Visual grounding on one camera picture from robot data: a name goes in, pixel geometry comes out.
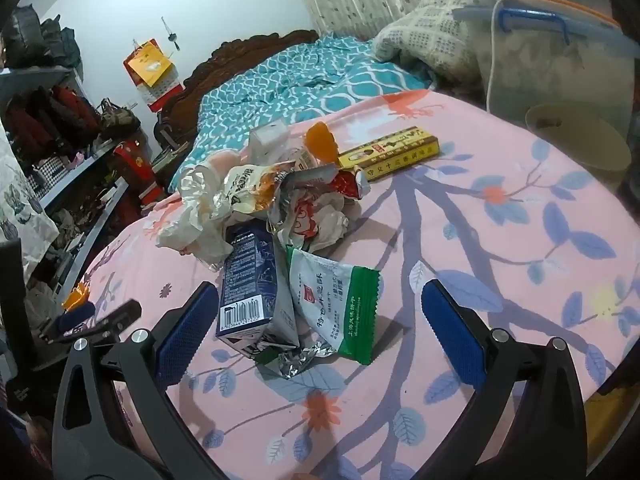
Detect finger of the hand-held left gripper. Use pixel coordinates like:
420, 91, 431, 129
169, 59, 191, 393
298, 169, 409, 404
56, 301, 96, 333
40, 299, 143, 348

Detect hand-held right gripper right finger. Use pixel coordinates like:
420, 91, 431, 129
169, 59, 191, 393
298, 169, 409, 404
421, 280, 588, 480

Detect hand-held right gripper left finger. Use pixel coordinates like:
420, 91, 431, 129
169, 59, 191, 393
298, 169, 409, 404
52, 281, 236, 480

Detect small orange wrapper scrap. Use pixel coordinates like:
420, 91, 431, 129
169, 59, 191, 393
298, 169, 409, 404
61, 282, 91, 311

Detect blue carton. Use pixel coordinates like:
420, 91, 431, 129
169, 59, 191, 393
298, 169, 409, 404
215, 220, 301, 361

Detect green white snack packet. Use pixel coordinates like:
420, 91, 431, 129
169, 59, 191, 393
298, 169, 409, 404
285, 245, 383, 366

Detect small white carton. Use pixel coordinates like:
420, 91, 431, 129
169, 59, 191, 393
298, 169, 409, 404
248, 122, 291, 161

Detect beige round bin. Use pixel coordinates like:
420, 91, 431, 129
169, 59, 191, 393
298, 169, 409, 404
525, 102, 633, 186

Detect white printed cloth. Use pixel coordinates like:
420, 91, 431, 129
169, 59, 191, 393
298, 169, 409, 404
0, 125, 61, 271

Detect crumpled white plastic bag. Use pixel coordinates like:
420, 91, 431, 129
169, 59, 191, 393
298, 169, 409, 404
155, 152, 241, 268

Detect grey metal shelf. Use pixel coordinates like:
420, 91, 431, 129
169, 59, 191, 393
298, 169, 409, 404
0, 65, 146, 301

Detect silver foil wrapper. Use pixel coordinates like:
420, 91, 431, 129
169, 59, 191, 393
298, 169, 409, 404
255, 340, 336, 378

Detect pink floral blanket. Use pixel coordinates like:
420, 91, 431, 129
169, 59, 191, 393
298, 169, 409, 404
82, 89, 631, 480

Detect cream foil snack wrapper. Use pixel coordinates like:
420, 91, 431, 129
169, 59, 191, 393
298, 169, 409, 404
222, 160, 336, 216

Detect white bag red print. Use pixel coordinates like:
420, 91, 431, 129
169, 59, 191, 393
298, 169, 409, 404
270, 192, 351, 256

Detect red white wrapper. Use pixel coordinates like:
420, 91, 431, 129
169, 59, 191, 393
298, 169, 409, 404
332, 165, 371, 201

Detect yellow rectangular box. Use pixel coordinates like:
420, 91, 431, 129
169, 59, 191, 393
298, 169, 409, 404
337, 126, 441, 181

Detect brown handbag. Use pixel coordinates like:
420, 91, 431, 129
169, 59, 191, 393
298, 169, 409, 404
97, 97, 141, 133

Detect orange plastic wrapper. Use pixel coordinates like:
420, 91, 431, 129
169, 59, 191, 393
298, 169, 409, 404
306, 121, 341, 166

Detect black bags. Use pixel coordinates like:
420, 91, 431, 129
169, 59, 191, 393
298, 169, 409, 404
5, 5, 81, 68

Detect teal patterned quilt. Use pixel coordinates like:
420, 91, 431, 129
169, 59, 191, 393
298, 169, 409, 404
170, 32, 436, 193

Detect orange gift bag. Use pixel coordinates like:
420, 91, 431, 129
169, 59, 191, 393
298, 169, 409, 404
123, 39, 173, 86

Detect clear storage box blue lid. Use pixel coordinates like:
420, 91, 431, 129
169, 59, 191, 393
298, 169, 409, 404
452, 0, 640, 126

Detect carved wooden headboard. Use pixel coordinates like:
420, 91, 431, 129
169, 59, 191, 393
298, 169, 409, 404
152, 30, 321, 161

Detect white grid patterned pillow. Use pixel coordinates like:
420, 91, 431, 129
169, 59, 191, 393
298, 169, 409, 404
372, 0, 501, 81

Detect white red wall calendar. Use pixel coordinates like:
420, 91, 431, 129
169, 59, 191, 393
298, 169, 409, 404
137, 67, 183, 111

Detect white cable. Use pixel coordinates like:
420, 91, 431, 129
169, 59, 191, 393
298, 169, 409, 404
485, 0, 531, 111

